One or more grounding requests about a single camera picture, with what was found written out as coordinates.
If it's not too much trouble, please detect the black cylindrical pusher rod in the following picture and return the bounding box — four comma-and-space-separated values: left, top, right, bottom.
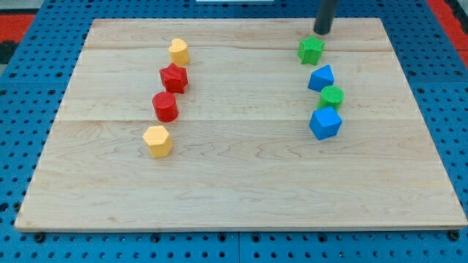
314, 0, 339, 35

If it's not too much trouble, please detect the green star block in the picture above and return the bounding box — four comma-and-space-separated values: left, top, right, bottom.
297, 36, 325, 66

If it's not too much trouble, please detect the red star block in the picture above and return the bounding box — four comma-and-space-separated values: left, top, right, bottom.
159, 63, 188, 94

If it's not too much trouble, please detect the blue triangular block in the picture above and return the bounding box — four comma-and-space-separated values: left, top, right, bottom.
308, 65, 335, 92

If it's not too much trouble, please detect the green cylinder block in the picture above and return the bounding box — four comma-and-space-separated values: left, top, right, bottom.
317, 85, 345, 112

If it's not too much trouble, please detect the blue cube block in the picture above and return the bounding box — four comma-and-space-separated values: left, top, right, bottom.
309, 107, 342, 140

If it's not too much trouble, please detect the yellow heart block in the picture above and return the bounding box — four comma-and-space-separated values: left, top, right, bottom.
168, 38, 190, 66

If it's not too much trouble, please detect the light wooden board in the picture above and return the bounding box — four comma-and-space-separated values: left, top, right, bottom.
15, 18, 467, 232

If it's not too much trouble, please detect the red cylinder block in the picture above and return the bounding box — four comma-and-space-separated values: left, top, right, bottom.
152, 91, 178, 123

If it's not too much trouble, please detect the yellow hexagon block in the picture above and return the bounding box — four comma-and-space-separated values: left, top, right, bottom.
143, 126, 173, 158

